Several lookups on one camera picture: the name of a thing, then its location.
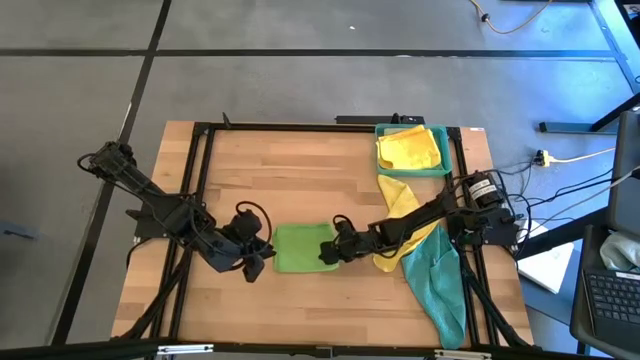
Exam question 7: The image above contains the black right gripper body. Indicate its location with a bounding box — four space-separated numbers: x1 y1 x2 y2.
329 223 385 264

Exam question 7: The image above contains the silver metal bracket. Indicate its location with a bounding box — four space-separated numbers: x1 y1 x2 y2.
156 343 215 356
433 349 492 360

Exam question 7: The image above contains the black aluminium table frame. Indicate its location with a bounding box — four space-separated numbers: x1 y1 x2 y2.
112 112 534 351

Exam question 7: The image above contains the grey crumpled cloth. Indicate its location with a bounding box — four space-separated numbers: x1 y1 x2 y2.
598 232 640 274

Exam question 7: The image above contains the bright green microfiber towel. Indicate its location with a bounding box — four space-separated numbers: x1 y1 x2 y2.
272 222 341 275

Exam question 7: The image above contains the black left camera cable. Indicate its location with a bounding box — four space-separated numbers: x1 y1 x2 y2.
234 200 274 247

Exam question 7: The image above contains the teal microfiber towel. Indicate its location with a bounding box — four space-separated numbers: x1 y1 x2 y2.
400 224 467 350

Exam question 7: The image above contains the white flat box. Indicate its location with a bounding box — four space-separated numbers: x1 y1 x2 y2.
516 219 576 295

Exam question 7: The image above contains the yellow towel with white label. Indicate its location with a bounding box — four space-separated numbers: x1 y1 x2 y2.
372 174 442 274

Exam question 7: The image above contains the dark metal stand base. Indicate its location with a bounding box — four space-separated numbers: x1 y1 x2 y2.
538 92 640 135

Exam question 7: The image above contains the plain yellow microfiber towel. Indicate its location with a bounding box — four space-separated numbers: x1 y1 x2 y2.
375 124 443 171

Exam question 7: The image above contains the black rig beam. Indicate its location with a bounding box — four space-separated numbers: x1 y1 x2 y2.
0 338 640 360

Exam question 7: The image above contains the yellow plug with cream cable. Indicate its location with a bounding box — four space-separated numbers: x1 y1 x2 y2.
533 147 617 169

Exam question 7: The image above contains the black diagonal desk bar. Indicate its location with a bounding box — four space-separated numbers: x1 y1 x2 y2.
513 207 610 261

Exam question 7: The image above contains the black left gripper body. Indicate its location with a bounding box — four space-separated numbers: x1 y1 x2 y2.
197 227 269 275

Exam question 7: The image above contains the grey monitor back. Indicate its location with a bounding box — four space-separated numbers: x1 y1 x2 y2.
607 109 640 236

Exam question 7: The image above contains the dark laptop with keyboard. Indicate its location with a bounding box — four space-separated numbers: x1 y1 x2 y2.
569 224 640 360

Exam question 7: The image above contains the teal plastic tray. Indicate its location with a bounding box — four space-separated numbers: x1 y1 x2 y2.
374 123 454 179

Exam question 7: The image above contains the black bar device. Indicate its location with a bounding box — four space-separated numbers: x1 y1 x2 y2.
335 113 426 126

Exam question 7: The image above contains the yellow floor cable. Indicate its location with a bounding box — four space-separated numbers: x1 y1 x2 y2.
468 0 554 36

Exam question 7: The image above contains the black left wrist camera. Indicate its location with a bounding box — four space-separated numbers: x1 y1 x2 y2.
224 208 264 242

